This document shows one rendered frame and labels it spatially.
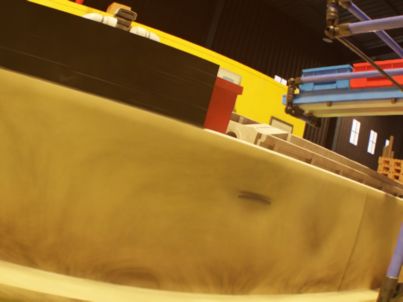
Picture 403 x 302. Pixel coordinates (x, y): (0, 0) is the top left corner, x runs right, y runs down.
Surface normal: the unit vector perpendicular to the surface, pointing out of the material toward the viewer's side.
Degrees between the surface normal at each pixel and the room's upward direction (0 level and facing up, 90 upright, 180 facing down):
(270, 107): 90
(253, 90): 90
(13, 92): 90
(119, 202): 90
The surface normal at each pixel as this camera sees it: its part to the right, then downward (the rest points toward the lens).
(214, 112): 0.54, 0.14
